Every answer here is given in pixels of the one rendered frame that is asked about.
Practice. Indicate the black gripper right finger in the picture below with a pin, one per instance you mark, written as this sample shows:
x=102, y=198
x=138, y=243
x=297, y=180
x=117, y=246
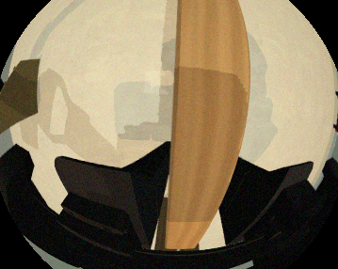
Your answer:
x=251, y=192

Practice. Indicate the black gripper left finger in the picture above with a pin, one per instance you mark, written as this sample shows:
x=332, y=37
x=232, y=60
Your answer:
x=138, y=189

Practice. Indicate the dark brown wooden post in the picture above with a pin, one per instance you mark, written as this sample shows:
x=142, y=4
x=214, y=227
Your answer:
x=159, y=245

